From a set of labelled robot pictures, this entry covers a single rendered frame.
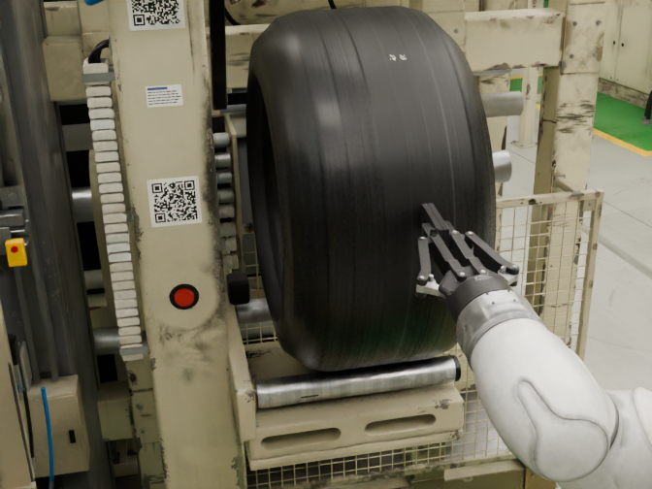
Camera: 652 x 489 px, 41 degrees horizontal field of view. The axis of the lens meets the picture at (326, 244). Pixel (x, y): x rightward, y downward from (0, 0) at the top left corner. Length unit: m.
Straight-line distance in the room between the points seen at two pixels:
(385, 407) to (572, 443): 0.65
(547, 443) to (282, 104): 0.61
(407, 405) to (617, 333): 2.13
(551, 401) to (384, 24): 0.67
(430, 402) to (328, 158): 0.50
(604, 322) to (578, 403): 2.75
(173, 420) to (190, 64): 0.59
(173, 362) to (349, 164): 0.48
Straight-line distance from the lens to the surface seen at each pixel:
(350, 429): 1.43
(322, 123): 1.16
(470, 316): 0.94
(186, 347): 1.42
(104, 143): 1.30
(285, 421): 1.41
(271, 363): 1.67
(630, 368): 3.30
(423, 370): 1.44
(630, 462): 0.95
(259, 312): 1.64
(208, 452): 1.54
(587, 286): 2.10
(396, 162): 1.16
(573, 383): 0.84
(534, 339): 0.88
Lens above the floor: 1.68
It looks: 24 degrees down
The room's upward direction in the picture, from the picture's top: 1 degrees counter-clockwise
